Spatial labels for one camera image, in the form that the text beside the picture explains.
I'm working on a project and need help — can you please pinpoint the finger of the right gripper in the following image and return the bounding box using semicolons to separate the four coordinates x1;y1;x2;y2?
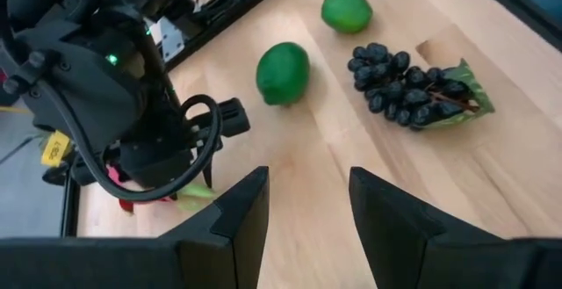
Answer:
200;146;216;190

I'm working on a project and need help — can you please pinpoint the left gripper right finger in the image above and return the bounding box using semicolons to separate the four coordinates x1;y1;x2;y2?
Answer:
349;166;535;289

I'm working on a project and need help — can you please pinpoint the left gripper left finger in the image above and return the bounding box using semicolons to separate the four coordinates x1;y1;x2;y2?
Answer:
158;165;270;289

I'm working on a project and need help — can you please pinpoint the pink dragon fruit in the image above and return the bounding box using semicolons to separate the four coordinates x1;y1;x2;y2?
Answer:
104;163;219;214

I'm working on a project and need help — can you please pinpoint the dark green lime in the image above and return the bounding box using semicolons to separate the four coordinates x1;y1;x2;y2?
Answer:
256;41;312;107

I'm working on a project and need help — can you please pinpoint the yellow tag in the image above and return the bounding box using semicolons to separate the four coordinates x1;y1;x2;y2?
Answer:
40;129;73;168

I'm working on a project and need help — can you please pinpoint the black grape bunch with leaf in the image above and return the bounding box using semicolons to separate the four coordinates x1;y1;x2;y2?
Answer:
346;41;496;132

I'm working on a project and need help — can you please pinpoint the small light green lime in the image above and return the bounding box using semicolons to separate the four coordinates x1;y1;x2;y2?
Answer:
321;0;374;35

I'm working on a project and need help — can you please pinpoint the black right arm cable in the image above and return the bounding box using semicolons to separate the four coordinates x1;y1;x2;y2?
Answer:
37;77;224;205

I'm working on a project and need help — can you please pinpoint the silver frame bracket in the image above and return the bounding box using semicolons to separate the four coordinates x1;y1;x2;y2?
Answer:
151;16;185;64

